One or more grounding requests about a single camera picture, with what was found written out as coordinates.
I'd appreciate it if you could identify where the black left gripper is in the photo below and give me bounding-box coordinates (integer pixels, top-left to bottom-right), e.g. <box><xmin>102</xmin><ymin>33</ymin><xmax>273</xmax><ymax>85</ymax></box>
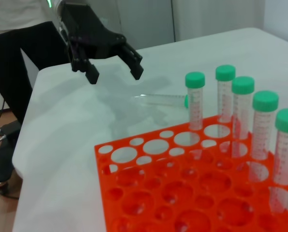
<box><xmin>67</xmin><ymin>28</ymin><xmax>144</xmax><ymax>85</ymax></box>

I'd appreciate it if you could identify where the person in white shirt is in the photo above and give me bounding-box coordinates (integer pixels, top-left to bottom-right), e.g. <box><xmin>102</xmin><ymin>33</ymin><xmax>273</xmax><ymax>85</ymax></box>
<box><xmin>0</xmin><ymin>0</ymin><xmax>73</xmax><ymax>126</ymax></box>

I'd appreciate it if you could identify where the orange plastic test tube rack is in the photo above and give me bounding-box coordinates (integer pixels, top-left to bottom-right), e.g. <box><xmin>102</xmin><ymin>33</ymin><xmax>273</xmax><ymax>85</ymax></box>
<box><xmin>94</xmin><ymin>115</ymin><xmax>288</xmax><ymax>232</ymax></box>

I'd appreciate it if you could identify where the clear test tube green cap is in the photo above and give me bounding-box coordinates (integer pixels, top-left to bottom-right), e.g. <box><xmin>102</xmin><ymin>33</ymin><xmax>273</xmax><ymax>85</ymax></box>
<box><xmin>231</xmin><ymin>76</ymin><xmax>255</xmax><ymax>158</ymax></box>
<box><xmin>184</xmin><ymin>72</ymin><xmax>206</xmax><ymax>132</ymax></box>
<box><xmin>131</xmin><ymin>93</ymin><xmax>190</xmax><ymax>109</ymax></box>
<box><xmin>252</xmin><ymin>90</ymin><xmax>279</xmax><ymax>161</ymax></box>
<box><xmin>273</xmin><ymin>108</ymin><xmax>288</xmax><ymax>186</ymax></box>
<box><xmin>215</xmin><ymin>64</ymin><xmax>236</xmax><ymax>124</ymax></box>

